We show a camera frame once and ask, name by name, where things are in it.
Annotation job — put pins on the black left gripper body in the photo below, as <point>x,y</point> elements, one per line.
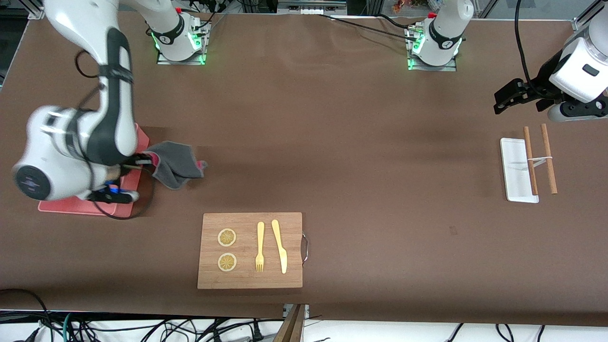
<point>544,81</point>

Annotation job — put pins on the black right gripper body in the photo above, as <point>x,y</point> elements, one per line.
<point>124,166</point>

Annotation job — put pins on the grey and pink cloth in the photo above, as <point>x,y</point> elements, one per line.
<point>175,164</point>

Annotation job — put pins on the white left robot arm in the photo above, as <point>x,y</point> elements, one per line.
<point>446,28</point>

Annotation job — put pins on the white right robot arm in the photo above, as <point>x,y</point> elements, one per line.
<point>85,28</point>

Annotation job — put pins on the pink plastic bin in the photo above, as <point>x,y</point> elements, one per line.
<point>142,137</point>

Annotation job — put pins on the white rack with wooden bars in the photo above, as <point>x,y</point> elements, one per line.
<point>517,187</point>

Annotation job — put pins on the yellow lemon slice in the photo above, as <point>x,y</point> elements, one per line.
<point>227,237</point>
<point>227,262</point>

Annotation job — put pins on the yellow plastic fork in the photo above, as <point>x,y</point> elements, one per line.
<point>260,237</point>

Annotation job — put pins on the wooden cutting board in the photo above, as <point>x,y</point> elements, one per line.
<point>247,278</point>

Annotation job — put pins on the yellow plastic knife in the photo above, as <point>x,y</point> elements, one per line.
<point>281,249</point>

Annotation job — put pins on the black power plug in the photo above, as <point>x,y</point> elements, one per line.
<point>257,332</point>

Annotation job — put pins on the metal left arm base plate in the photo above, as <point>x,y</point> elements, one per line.
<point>451,67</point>

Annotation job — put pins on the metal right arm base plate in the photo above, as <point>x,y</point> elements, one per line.
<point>199,57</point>

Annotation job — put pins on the silver aluminium rail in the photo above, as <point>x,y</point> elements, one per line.
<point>311,7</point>

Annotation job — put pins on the wooden post with metal bracket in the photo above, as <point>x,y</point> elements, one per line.
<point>290,327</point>

